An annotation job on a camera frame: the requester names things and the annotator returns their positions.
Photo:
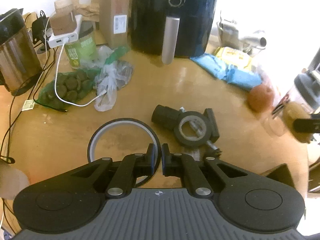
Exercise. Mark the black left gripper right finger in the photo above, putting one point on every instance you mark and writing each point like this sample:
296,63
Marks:
189,171

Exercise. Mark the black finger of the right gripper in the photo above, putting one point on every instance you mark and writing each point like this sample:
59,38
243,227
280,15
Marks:
311,125

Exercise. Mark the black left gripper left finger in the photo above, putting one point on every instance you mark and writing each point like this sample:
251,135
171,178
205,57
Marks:
130,168

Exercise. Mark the black tape roll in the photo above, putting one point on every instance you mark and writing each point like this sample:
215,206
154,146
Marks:
193,129

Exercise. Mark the black cylindrical tool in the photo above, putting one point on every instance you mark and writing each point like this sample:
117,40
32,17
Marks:
167,118

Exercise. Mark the red apple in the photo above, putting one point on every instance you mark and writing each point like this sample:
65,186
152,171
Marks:
260,98

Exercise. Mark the blue cloth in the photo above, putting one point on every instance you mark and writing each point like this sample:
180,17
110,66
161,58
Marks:
243,79

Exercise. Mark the clear plastic bag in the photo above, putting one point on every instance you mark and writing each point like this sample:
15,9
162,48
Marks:
115,74

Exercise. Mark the green mesh bag of items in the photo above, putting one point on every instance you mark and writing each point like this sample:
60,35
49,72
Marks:
70,86

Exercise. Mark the yellow packet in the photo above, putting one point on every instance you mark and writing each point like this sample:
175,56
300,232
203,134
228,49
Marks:
233,57

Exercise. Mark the small paper tag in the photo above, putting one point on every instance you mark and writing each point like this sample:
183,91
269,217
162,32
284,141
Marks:
28,105

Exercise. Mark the black gradient water bottle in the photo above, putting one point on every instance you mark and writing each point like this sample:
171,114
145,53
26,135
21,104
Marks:
12,181

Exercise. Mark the green label jar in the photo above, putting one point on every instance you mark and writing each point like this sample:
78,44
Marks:
84,49

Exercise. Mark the black air fryer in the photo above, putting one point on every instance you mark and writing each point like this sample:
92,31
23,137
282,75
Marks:
171,28

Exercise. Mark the white power bank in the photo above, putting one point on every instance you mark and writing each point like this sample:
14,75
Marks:
58,40

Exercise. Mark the steel electric kettle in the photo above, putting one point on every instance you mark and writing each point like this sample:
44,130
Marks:
20,66

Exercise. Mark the brown box on power bank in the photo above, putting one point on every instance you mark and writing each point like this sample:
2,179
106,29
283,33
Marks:
63,20

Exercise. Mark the black power adapter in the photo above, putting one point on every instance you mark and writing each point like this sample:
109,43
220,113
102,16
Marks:
39,28

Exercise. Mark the cardboard box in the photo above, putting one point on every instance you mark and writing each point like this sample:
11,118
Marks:
113,21

